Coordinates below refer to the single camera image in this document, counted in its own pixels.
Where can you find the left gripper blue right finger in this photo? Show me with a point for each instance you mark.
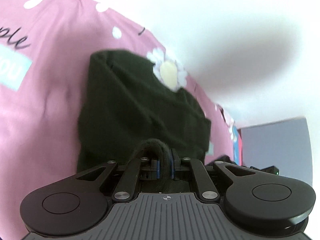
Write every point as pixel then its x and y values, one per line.
pixel 175 163

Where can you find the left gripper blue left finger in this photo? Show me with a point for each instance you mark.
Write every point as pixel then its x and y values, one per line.
pixel 155 169

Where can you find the black knit sweater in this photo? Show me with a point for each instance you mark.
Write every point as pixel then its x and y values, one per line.
pixel 128 113

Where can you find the grey cabinet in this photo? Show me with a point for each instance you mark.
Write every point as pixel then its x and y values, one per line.
pixel 284 144

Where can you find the blue floral pillow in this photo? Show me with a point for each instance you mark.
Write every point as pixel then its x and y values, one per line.
pixel 237 144

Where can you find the pink floral bed sheet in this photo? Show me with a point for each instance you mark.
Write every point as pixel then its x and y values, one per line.
pixel 45 51

